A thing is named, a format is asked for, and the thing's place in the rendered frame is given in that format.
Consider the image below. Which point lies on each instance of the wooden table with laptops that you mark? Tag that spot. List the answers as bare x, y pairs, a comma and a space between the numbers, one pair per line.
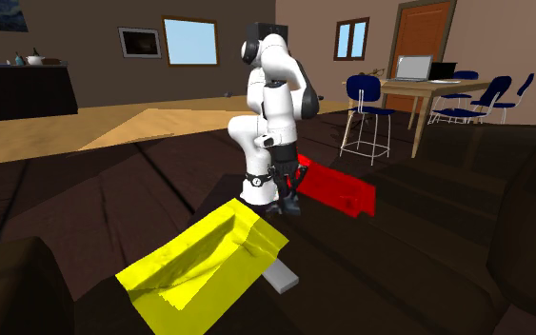
427, 87

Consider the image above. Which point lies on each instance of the large brown-framed window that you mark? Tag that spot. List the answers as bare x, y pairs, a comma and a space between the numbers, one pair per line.
190, 41

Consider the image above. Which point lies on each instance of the blue chair with white legs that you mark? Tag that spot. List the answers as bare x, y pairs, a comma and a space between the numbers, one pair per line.
495, 92
465, 74
364, 89
523, 88

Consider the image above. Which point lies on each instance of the red flat cushion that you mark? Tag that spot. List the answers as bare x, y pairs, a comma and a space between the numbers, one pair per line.
337, 190

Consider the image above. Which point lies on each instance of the dark picture in grey frame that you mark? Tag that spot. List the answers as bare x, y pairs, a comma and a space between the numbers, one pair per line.
140, 42

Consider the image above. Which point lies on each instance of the small two-pane window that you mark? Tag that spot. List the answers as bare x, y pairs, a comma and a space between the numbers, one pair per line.
351, 39

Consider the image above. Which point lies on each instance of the dark sideboard with dishes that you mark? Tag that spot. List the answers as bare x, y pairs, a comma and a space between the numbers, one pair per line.
17, 90

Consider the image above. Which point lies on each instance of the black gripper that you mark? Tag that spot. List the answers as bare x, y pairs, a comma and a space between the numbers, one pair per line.
285, 157

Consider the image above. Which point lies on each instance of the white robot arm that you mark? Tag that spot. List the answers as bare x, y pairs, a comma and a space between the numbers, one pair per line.
277, 106

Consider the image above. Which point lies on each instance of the grey flat block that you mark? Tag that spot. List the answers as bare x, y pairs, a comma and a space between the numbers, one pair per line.
283, 277

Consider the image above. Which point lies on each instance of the orange wooden door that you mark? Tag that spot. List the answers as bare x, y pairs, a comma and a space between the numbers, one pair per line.
423, 32

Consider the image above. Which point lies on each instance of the yellow crumpled cushion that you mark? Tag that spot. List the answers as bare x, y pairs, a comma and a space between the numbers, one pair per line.
202, 273

